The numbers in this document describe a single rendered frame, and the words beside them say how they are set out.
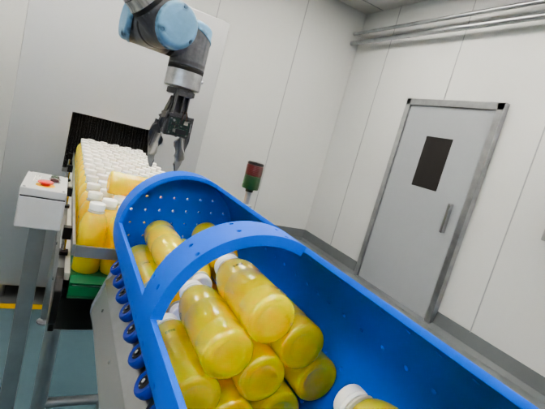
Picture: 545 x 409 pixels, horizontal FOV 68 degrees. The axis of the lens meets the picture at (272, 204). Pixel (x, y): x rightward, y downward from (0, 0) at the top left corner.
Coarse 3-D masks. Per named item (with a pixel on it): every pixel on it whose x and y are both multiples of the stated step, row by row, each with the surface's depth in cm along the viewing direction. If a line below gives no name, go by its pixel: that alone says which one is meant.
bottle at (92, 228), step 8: (88, 216) 103; (96, 216) 103; (104, 216) 105; (80, 224) 103; (88, 224) 103; (96, 224) 103; (104, 224) 105; (80, 232) 103; (88, 232) 103; (96, 232) 103; (104, 232) 105; (80, 240) 103; (88, 240) 103; (96, 240) 104; (104, 240) 107; (72, 264) 105; (80, 264) 104; (88, 264) 105; (96, 264) 106; (80, 272) 104; (88, 272) 105; (96, 272) 107
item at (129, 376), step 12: (108, 288) 97; (108, 300) 92; (120, 324) 81; (120, 336) 78; (120, 348) 74; (132, 348) 72; (120, 360) 72; (120, 372) 69; (132, 372) 67; (132, 384) 65; (132, 396) 62; (132, 408) 60; (144, 408) 59
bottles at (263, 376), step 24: (144, 264) 78; (216, 288) 84; (168, 312) 78; (168, 336) 56; (192, 360) 51; (264, 360) 52; (192, 384) 48; (216, 384) 49; (240, 384) 51; (264, 384) 53; (312, 384) 57; (192, 408) 49; (216, 408) 51; (240, 408) 52; (264, 408) 54; (288, 408) 56
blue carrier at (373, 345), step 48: (144, 192) 86; (192, 192) 96; (192, 240) 55; (240, 240) 53; (288, 240) 56; (144, 288) 58; (288, 288) 75; (336, 288) 58; (144, 336) 51; (336, 336) 61; (384, 336) 51; (432, 336) 37; (288, 384) 64; (336, 384) 58; (384, 384) 52; (432, 384) 44; (480, 384) 35
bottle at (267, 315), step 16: (224, 272) 59; (240, 272) 57; (256, 272) 57; (224, 288) 58; (240, 288) 54; (256, 288) 52; (272, 288) 52; (240, 304) 52; (256, 304) 50; (272, 304) 50; (288, 304) 51; (240, 320) 52; (256, 320) 50; (272, 320) 51; (288, 320) 52; (256, 336) 50; (272, 336) 52
